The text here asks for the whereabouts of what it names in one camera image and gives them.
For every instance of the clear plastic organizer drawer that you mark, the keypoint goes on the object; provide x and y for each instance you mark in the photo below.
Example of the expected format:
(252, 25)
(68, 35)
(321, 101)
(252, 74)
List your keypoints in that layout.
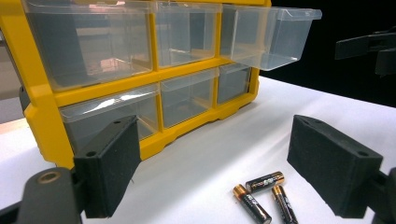
(280, 40)

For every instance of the rows of clear drawers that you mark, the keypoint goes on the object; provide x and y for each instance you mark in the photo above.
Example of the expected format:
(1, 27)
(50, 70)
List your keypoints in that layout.
(93, 46)

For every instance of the black and gold battery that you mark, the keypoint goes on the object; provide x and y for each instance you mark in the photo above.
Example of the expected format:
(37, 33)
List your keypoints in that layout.
(285, 205)
(264, 181)
(251, 203)

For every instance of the yellow and black organizer cabinet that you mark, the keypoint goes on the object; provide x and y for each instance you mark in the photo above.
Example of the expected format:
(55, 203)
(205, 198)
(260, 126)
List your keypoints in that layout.
(40, 102)

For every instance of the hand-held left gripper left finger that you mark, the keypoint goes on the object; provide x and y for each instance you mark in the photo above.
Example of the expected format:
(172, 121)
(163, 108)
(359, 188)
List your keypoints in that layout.
(107, 168)

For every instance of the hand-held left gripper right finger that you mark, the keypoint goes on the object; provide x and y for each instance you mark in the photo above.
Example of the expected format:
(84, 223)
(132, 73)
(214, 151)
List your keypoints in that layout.
(333, 165)

